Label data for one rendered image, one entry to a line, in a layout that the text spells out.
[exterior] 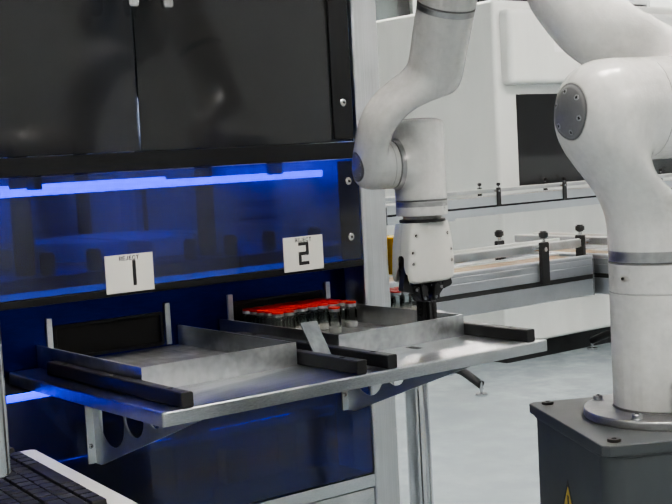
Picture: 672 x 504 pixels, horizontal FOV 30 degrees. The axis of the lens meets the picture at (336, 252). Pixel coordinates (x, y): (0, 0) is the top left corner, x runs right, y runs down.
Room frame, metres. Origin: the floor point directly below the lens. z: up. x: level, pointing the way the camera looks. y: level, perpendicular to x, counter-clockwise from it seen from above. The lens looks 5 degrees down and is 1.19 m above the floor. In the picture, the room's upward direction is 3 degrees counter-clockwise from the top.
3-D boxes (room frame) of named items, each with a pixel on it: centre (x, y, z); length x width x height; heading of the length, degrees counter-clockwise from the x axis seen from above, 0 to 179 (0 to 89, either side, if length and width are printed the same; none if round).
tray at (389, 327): (2.11, 0.00, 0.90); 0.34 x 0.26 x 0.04; 37
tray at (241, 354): (1.90, 0.27, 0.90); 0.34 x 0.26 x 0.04; 37
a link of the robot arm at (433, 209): (2.04, -0.14, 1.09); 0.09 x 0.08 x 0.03; 127
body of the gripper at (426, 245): (2.03, -0.14, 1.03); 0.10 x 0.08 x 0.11; 127
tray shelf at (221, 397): (1.95, 0.10, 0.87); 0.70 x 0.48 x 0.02; 127
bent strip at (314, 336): (1.83, 0.01, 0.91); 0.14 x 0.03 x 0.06; 38
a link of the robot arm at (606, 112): (1.47, -0.35, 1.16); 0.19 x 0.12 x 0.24; 113
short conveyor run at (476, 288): (2.64, -0.27, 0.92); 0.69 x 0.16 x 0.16; 127
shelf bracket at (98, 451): (1.79, 0.29, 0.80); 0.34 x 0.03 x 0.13; 37
